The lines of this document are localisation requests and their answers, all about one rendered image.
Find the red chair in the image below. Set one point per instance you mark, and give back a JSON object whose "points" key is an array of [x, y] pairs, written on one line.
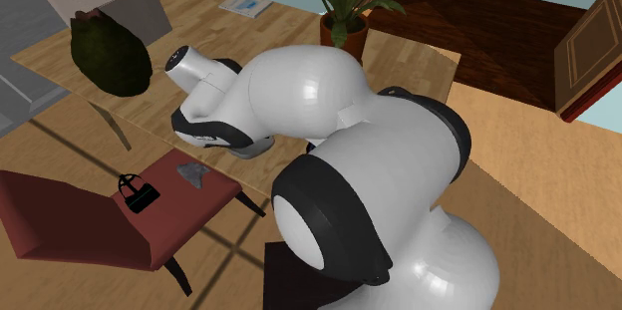
{"points": [[73, 221]]}

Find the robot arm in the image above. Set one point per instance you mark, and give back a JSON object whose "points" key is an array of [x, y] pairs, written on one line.
{"points": [[388, 163]]}

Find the black handbag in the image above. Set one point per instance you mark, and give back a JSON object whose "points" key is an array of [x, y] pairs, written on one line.
{"points": [[141, 197]]}

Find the dark robot stand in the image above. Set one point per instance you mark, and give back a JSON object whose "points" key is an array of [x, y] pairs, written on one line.
{"points": [[282, 280]]}

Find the potted green plant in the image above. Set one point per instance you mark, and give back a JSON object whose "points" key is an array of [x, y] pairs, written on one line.
{"points": [[347, 12]]}

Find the white and blue book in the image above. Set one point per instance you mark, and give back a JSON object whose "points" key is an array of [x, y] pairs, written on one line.
{"points": [[245, 5]]}

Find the dark green bag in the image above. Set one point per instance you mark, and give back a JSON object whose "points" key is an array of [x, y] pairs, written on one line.
{"points": [[109, 56]]}

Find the light wooden table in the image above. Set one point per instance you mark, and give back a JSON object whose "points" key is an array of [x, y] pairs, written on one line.
{"points": [[214, 32]]}

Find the grey flat stone-shaped thing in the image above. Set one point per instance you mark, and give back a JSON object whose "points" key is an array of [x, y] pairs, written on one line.
{"points": [[193, 173]]}

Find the grey panelled cabinet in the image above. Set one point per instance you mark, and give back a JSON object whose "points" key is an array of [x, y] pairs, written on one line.
{"points": [[24, 32]]}

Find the brown wooden door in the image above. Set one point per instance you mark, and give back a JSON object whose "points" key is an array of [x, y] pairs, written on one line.
{"points": [[590, 51]]}

